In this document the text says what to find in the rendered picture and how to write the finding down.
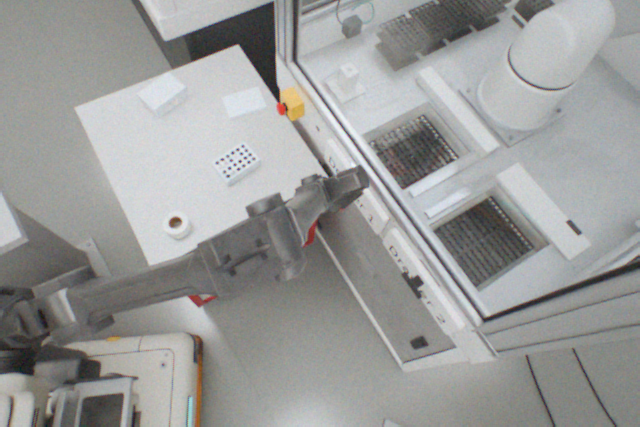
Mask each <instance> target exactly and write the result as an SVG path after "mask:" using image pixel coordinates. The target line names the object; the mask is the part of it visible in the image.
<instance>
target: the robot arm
mask: <svg viewBox="0 0 640 427"><path fill-rule="evenodd" d="M301 182H302V183H301V184H302V186H300V187H298V188H297V189H295V191H296V193H295V196H294V199H292V200H291V201H290V202H288V203H287V204H286V205H285V203H284V201H283V198H282V196H281V193H280V192H279V193H275V194H273V195H271V196H268V197H266V198H263V199H261V200H260V199H259V200H258V201H256V202H254V203H252V204H250V205H248V206H246V207H245V209H246V211H247V214H248V215H249V217H248V218H246V219H244V220H242V221H240V222H238V223H236V224H234V225H233V226H231V227H229V228H227V229H225V230H223V231H221V232H220V233H219V234H217V235H215V236H213V237H211V238H209V239H207V240H205V241H202V242H200V243H198V244H196V246H197V248H198V249H197V250H196V251H195V252H193V253H190V254H187V255H184V256H181V257H177V258H174V259H171V260H168V261H164V262H161V263H158V264H155V265H151V266H148V267H145V268H142V269H138V270H134V271H131V272H128V273H125V274H121V275H118V276H108V277H107V276H95V274H94V272H93V270H92V267H91V265H88V266H82V267H80V268H78V269H77V270H73V271H71V272H68V273H66V274H63V275H61V276H59V277H55V278H53V279H50V280H48V281H46V282H43V283H41V284H38V285H36V286H34V287H32V288H29V289H26V288H17V287H8V286H0V351H21V350H32V351H38V357H37V359H35V361H36V362H37V360H38V358H39V355H40V349H41V344H42V343H43V341H44V340H46V339H47V337H48V336H51V337H52V339H53V341H55V343H56V345H57V348H59V347H62V346H66V345H68V344H71V343H74V342H76V341H79V340H81V339H84V338H88V337H92V336H93V335H94V334H96V333H99V332H101V331H103V330H105V329H106V328H108V327H110V326H111V325H113V324H114V323H115V321H114V319H113V317H112V315H113V314H119V313H123V312H127V311H129V310H131V309H136V308H140V307H144V306H148V305H153V304H158V303H162V302H166V301H171V300H175V299H179V298H183V297H188V296H195V295H209V296H212V297H217V296H218V299H219V301H220V303H222V302H226V301H231V300H234V299H236V298H237V297H238V296H239V295H241V294H243V293H245V292H246V291H248V290H250V289H252V288H253V287H256V286H258V285H260V284H262V283H263V282H265V281H267V280H269V279H270V278H272V277H274V279H275V282H277V283H279V282H283V281H287V280H289V279H290V278H293V277H296V275H298V274H299V273H300V272H301V271H302V270H303V268H304V266H305V264H306V262H307V260H306V257H305V255H304V252H303V246H304V243H305V238H306V232H307V230H308V229H309V227H310V226H311V225H312V223H313V222H314V221H315V219H316V218H317V216H318V215H319V214H322V213H324V212H326V211H328V210H329V209H330V210H331V212H332V213H336V211H337V210H340V211H343V210H344V209H345V208H346V207H347V206H348V205H350V204H352V203H353V202H354V201H355V200H357V199H359V198H360V197H361V196H363V195H364V192H363V191H364V190H365V189H368V188H369V179H368V175H367V173H366V171H365V169H364V167H363V166H362V165H358V166H355V167H352V168H349V169H347V170H344V171H341V172H339V173H337V174H336V176H332V177H330V178H327V177H322V176H321V174H320V175H317V173H315V174H313V175H310V176H308V177H306V178H304V179H301Z"/></svg>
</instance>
